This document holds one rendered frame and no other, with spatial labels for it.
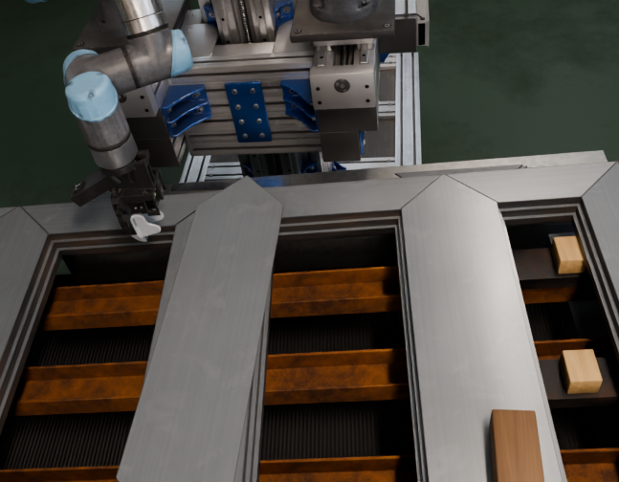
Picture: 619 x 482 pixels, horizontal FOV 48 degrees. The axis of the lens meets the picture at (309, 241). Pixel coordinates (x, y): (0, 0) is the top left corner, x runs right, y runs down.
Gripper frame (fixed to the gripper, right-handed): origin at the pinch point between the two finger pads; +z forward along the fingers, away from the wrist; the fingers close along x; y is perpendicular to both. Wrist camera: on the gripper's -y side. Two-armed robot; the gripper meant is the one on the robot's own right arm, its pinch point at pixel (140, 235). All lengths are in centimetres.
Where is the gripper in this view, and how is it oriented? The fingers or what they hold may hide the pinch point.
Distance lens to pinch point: 138.5
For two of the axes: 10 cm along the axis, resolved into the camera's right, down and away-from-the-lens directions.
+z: 1.2, 6.7, 7.3
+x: 0.2, -7.4, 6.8
